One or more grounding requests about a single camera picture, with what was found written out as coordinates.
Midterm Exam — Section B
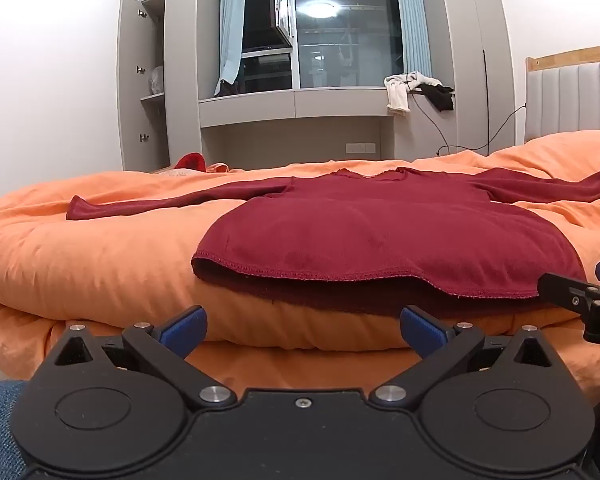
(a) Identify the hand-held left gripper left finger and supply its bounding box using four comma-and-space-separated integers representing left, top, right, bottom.
45, 305, 238, 410

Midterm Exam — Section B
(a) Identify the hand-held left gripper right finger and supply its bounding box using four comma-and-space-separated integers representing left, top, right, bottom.
369, 305, 561, 409

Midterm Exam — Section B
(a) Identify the dark red sweater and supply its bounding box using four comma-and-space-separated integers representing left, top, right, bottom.
66, 164, 600, 318

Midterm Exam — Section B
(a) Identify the orange blanket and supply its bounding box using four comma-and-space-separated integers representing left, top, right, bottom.
0, 130, 600, 406

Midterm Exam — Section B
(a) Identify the red cloth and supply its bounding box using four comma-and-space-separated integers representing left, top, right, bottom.
173, 151, 207, 172

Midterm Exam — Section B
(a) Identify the grey padded headboard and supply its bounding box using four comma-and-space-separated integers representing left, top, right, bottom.
523, 60, 600, 144

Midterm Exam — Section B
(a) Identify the person's blue jeans leg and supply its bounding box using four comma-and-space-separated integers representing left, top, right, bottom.
0, 379, 32, 480

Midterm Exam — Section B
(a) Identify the black garment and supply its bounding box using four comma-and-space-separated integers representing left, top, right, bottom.
419, 83, 455, 112

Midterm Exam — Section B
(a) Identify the white garment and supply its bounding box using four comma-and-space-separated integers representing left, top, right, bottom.
383, 70, 446, 117

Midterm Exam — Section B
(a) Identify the grey open shelf cabinet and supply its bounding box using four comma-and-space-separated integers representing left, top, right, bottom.
117, 0, 172, 172

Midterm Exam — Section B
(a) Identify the grey window sill unit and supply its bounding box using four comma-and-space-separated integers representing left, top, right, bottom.
197, 86, 457, 172

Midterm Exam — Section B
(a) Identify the grey wardrobe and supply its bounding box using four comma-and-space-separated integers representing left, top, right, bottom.
429, 0, 517, 155

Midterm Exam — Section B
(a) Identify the light blue curtain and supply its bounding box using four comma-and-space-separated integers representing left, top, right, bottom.
392, 0, 434, 79
213, 0, 249, 97

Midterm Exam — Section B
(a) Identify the window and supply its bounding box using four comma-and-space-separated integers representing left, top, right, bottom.
241, 0, 407, 95

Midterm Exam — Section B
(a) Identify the wooden bed frame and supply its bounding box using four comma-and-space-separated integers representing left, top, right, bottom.
525, 43, 600, 74

